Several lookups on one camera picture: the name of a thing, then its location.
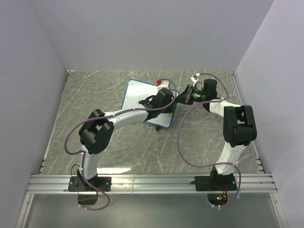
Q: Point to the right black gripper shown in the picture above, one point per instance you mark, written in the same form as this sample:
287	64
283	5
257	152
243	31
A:
185	97

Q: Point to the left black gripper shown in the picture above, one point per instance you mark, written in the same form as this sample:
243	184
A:
168	110

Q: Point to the blue framed whiteboard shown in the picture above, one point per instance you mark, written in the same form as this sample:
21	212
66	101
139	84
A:
138	90

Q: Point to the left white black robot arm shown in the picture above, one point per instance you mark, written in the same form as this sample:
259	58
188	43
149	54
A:
95	135

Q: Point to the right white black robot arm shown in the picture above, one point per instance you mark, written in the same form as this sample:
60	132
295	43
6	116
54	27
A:
239	130

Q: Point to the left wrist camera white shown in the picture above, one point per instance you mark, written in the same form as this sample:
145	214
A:
163	84

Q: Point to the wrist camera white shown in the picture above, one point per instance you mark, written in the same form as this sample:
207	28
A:
163	84
195	79

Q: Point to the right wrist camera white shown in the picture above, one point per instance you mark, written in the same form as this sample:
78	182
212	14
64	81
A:
195	79

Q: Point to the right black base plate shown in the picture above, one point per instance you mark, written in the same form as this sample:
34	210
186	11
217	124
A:
213	183

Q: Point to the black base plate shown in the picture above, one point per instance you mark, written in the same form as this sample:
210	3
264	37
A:
213	183
77	184

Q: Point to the aluminium mounting rail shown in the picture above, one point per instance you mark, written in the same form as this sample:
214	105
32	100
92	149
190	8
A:
149	184

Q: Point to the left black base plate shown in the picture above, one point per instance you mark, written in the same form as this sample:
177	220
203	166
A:
77	184

